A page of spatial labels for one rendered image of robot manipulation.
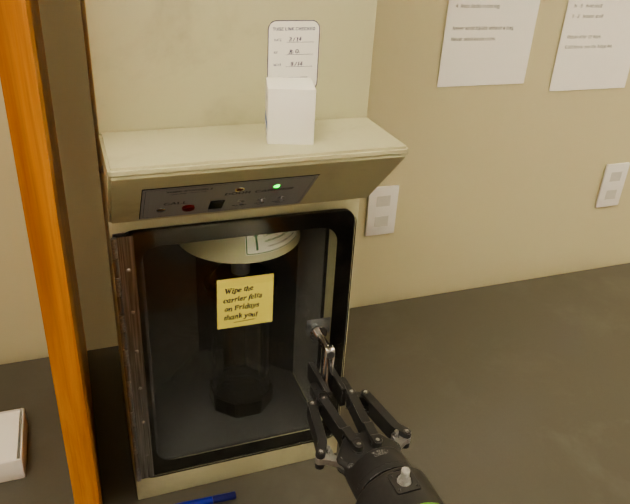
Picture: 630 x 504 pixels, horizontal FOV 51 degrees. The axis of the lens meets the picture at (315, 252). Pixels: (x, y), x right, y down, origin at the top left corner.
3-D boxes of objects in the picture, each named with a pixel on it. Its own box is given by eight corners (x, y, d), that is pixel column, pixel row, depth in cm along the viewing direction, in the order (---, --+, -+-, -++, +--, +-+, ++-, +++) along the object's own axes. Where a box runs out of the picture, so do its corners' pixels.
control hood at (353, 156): (105, 215, 76) (96, 132, 71) (362, 190, 86) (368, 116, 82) (114, 263, 66) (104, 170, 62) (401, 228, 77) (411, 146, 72)
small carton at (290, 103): (264, 129, 75) (265, 76, 72) (308, 130, 75) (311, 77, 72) (266, 144, 70) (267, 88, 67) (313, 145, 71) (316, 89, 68)
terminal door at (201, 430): (141, 476, 96) (115, 231, 77) (335, 433, 105) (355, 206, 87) (141, 480, 95) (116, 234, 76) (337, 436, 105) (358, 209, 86)
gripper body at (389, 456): (426, 461, 75) (390, 408, 83) (358, 478, 73) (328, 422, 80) (417, 506, 79) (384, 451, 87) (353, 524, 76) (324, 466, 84)
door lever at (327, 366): (322, 376, 98) (306, 380, 97) (326, 324, 93) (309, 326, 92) (335, 400, 93) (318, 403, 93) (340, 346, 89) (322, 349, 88)
